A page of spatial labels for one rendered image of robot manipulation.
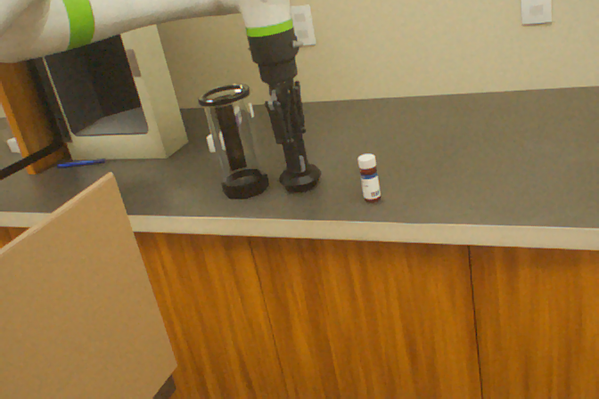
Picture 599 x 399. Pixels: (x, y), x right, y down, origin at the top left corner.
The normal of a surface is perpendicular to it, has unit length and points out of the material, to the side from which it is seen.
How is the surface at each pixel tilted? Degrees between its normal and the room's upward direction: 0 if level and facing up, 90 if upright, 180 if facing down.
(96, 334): 90
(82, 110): 90
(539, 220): 0
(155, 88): 90
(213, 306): 90
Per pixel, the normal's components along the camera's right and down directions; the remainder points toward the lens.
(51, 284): 0.91, 0.00
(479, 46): -0.36, 0.44
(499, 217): -0.18, -0.90
